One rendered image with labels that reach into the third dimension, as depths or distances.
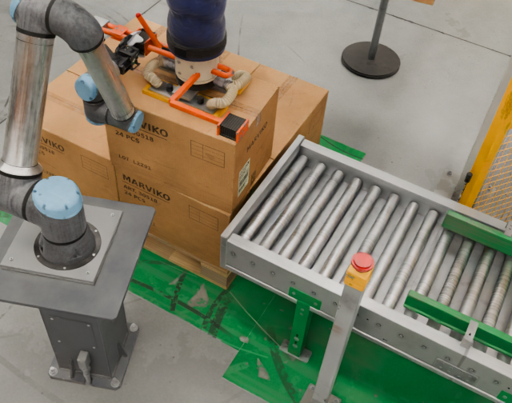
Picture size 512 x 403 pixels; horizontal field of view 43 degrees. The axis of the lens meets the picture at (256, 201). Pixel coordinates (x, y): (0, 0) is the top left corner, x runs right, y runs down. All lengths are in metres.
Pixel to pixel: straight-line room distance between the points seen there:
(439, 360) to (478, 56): 2.82
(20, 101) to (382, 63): 2.88
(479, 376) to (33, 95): 1.80
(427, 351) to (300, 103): 1.40
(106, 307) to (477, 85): 3.13
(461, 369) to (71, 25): 1.76
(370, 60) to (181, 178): 2.17
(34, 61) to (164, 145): 0.73
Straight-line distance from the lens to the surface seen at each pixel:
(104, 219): 2.44
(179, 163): 2.66
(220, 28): 2.44
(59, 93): 3.35
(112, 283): 2.28
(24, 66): 2.14
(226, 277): 3.06
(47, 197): 2.17
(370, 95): 4.29
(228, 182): 2.58
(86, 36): 2.06
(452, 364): 2.53
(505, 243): 2.80
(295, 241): 2.65
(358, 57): 4.55
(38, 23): 2.10
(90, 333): 2.62
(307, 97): 3.31
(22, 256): 2.38
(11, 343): 3.12
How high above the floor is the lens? 2.61
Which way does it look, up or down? 48 degrees down
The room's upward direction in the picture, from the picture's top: 5 degrees clockwise
